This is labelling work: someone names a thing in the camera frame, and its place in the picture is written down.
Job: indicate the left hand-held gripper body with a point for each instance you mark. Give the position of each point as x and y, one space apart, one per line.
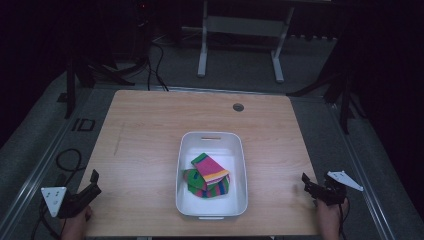
71 203

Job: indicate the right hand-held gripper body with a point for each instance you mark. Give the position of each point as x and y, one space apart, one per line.
333 190

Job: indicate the person's left hand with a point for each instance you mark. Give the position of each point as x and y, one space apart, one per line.
77 225

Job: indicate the person's right hand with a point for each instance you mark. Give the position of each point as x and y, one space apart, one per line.
328 220

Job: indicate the black tripod stand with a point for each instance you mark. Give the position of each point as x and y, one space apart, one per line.
86 78
343 96

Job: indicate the pink striped sock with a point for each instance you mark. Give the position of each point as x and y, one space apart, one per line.
210 168

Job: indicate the white plastic bin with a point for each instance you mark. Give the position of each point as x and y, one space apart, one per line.
213 206

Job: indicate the grey table grommet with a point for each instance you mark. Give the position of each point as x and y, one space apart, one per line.
238 107

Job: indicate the green striped sock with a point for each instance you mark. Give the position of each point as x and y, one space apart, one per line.
196 181

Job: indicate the metal floor rail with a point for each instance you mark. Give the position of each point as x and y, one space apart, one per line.
36 173
363 186

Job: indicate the white metal desk frame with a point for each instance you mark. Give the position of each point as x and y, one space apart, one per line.
245 26

